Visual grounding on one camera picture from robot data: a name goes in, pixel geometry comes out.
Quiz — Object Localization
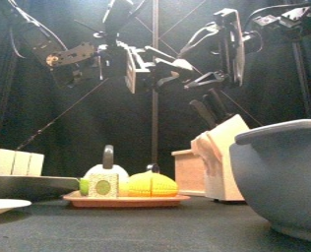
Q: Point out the orange oblong plate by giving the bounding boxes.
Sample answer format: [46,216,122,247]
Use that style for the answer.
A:
[60,190,193,209]

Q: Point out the small white plate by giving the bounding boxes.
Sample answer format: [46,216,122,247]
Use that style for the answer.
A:
[0,198,34,219]

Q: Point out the black stand leg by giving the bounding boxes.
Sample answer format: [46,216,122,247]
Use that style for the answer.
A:
[290,38,311,120]

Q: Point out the wooden knife block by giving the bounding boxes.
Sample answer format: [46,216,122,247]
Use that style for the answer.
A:
[190,113,252,203]

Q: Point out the wooden box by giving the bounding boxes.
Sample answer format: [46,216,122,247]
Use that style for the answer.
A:
[170,149,207,198]

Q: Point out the black round knob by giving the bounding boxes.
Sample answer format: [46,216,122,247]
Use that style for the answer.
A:
[145,162,161,174]

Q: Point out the yellow toy corn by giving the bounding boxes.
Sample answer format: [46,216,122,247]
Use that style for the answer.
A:
[126,170,181,198]

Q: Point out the large grey bowl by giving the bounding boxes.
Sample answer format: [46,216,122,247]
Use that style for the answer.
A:
[227,118,311,246]

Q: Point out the cream white block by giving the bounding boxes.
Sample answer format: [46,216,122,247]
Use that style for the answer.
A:
[27,152,46,177]
[11,150,34,177]
[0,148,18,176]

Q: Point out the beige toy kiwi slice block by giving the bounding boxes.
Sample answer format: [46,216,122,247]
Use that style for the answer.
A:
[87,172,119,199]

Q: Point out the green toy fruit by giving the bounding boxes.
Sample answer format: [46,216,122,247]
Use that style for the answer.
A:
[78,177,91,197]

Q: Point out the grey metal tray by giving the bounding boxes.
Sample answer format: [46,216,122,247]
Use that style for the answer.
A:
[0,174,82,202]

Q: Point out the black knife handle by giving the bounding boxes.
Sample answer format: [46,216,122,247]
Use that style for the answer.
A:
[189,98,218,130]
[201,88,234,123]

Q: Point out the thin diagonal frame rod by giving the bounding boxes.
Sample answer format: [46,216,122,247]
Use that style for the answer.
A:
[15,78,112,152]
[218,90,266,128]

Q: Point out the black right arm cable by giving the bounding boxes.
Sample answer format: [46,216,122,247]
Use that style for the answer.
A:
[242,1,311,32]

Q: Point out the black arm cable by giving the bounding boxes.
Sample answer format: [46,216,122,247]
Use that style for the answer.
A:
[242,1,311,32]
[5,0,70,51]

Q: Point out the vertical metal frame pole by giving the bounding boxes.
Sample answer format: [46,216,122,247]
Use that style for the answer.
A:
[150,0,161,165]

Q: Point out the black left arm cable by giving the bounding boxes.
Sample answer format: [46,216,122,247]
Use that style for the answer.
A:
[5,0,70,51]

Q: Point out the white toy kettle grey handle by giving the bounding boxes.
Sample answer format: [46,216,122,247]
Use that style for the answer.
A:
[82,144,131,197]

